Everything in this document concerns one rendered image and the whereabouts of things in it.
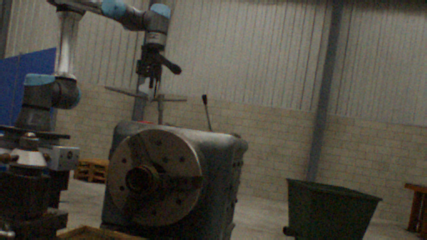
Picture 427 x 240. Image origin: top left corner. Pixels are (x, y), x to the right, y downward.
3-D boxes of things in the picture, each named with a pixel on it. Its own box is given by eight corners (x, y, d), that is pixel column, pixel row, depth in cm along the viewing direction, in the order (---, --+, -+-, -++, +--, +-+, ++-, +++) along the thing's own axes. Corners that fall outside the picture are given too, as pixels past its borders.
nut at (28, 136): (25, 148, 83) (27, 131, 82) (42, 152, 82) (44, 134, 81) (12, 148, 79) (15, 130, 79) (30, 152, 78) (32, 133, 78)
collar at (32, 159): (21, 162, 85) (22, 147, 85) (54, 168, 83) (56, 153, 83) (-4, 162, 78) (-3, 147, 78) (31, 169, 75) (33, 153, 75)
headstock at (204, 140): (144, 202, 213) (156, 127, 211) (238, 221, 200) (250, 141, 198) (92, 220, 156) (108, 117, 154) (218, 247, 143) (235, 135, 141)
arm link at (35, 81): (14, 102, 167) (19, 69, 166) (39, 107, 178) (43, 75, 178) (35, 105, 161) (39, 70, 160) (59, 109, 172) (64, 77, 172)
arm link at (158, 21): (156, 9, 162) (175, 9, 158) (152, 37, 162) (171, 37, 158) (145, 2, 155) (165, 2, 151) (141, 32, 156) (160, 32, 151)
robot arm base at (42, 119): (5, 126, 165) (8, 101, 165) (31, 128, 179) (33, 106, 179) (35, 131, 160) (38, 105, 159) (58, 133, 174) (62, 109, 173)
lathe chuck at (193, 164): (106, 202, 147) (134, 117, 144) (188, 237, 139) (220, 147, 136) (95, 205, 139) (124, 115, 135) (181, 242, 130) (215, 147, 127)
